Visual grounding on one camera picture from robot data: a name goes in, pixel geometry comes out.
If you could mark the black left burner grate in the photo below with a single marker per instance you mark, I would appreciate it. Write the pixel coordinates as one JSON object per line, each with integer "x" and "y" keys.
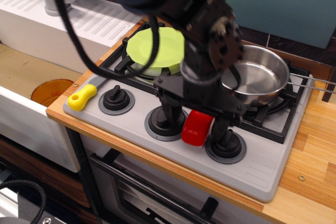
{"x": 142, "y": 85}

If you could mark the orange plastic bowl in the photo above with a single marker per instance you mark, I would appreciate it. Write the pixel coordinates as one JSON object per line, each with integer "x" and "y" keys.
{"x": 48, "y": 92}

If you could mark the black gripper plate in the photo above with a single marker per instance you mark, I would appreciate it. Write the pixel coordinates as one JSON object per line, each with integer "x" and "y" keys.
{"x": 202, "y": 93}

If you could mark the black burner grate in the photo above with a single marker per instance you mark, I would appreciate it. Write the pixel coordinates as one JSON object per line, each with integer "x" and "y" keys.
{"x": 279, "y": 121}
{"x": 142, "y": 85}

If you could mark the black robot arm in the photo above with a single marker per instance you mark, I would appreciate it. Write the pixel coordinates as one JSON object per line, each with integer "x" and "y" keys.
{"x": 212, "y": 45}

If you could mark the light green plastic plate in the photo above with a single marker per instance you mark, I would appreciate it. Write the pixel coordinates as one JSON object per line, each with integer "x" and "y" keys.
{"x": 170, "y": 52}

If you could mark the black stove knob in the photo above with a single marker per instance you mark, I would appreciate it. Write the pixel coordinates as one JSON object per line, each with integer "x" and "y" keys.
{"x": 158, "y": 127}
{"x": 230, "y": 149}
{"x": 116, "y": 101}

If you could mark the stainless steel pot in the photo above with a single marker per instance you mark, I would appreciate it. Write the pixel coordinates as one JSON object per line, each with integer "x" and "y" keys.
{"x": 259, "y": 77}

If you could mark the black right burner grate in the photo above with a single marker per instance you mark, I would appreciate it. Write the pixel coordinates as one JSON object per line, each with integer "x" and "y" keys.
{"x": 279, "y": 121}

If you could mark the toy oven door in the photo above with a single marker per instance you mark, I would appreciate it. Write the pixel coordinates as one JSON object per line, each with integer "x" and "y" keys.
{"x": 140, "y": 193}

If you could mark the black right stove knob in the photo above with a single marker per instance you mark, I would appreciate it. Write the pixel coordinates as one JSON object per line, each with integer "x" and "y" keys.
{"x": 230, "y": 149}

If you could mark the white toy sink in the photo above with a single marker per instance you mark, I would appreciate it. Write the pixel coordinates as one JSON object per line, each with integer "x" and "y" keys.
{"x": 35, "y": 48}

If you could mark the grey toy stove top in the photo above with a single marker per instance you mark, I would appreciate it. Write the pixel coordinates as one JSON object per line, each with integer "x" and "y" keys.
{"x": 257, "y": 174}

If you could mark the black left stove knob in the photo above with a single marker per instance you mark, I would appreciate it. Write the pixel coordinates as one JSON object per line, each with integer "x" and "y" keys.
{"x": 116, "y": 101}

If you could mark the yellow handled toy knife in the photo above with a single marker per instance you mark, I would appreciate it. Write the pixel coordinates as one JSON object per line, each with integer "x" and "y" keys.
{"x": 79, "y": 99}

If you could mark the black middle stove knob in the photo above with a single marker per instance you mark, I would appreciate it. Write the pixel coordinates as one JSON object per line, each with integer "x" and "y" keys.
{"x": 158, "y": 127}

